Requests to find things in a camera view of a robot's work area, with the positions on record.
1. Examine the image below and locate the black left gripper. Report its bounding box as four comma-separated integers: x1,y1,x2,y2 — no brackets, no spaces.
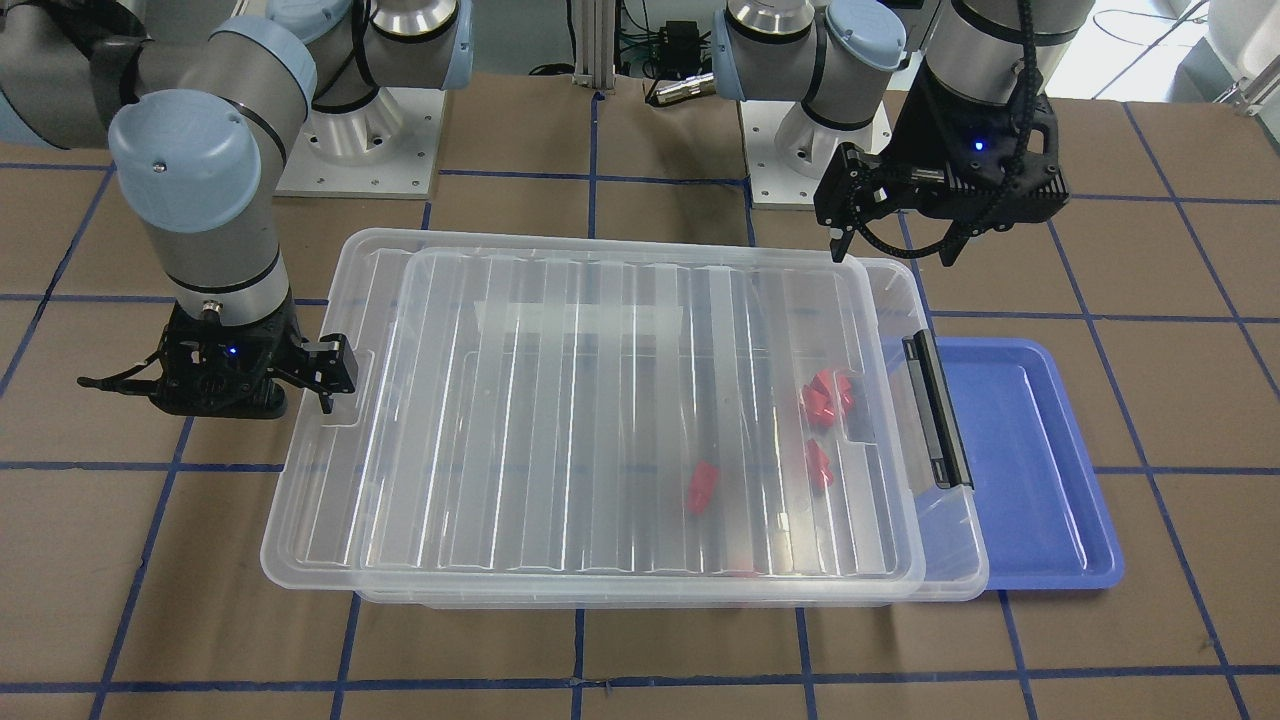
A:
813,76,1069,266

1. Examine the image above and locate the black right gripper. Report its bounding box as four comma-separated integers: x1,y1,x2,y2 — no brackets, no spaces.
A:
78,300,358,418

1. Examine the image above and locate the red block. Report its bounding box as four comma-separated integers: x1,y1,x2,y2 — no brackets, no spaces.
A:
832,373,855,416
801,368,846,429
685,461,721,516
805,439,835,493

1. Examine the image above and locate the clear plastic box lid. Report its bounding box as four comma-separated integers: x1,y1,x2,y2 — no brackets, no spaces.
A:
355,247,925,607

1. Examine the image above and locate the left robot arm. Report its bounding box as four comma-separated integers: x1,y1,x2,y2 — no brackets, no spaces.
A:
710,1,1093,266

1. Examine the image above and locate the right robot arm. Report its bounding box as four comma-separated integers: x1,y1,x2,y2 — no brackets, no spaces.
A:
1,1,474,420

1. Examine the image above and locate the clear plastic storage box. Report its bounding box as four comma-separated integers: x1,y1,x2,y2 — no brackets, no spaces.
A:
261,228,927,609

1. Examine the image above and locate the blue plastic tray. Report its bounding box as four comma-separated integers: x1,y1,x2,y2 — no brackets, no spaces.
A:
883,337,1125,602

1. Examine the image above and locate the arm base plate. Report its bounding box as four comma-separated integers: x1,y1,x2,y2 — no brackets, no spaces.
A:
275,88,448,200
739,101,892,211

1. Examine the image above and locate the black box latch handle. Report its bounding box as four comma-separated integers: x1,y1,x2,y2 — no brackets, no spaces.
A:
902,328,974,489

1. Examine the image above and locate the aluminium frame post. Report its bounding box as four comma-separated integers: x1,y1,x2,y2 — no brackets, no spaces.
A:
570,1,618,95

